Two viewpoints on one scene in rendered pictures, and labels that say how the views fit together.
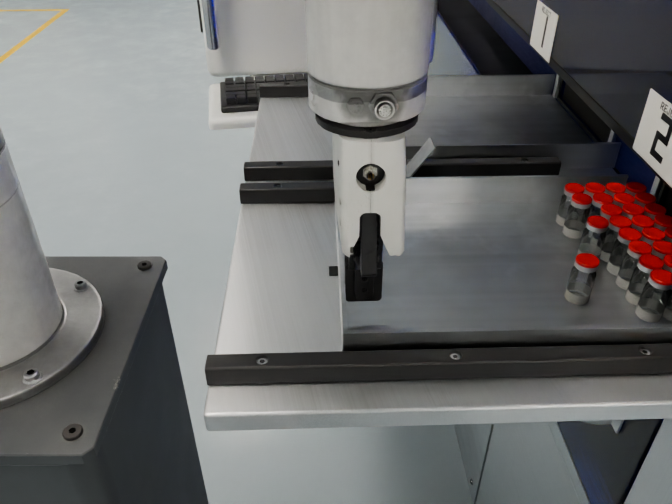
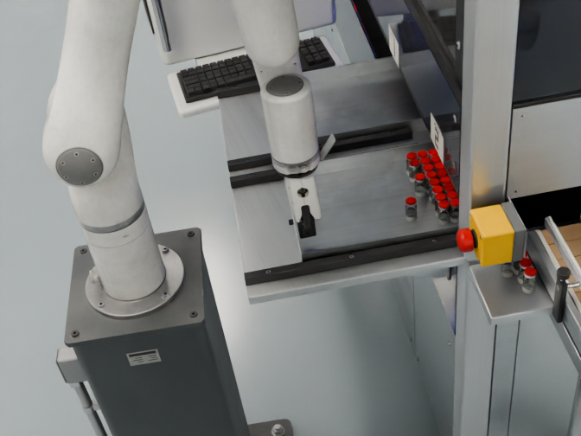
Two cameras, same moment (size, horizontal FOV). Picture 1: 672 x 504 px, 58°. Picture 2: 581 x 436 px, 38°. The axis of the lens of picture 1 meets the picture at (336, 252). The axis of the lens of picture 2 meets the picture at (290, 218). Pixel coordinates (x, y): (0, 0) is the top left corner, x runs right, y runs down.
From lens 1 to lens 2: 105 cm
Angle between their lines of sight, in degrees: 7
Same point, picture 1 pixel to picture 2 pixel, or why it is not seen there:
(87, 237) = (43, 192)
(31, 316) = (158, 269)
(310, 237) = (275, 204)
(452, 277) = (351, 216)
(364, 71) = (294, 158)
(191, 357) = not seen: hidden behind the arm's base
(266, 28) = (203, 24)
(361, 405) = (314, 283)
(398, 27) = (304, 143)
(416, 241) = (331, 197)
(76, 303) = (167, 259)
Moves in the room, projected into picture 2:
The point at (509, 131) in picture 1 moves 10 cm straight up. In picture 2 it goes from (386, 105) to (384, 67)
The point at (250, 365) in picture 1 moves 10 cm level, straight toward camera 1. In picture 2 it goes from (264, 274) to (279, 312)
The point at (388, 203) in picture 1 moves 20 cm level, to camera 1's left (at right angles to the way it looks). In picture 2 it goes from (311, 200) to (198, 219)
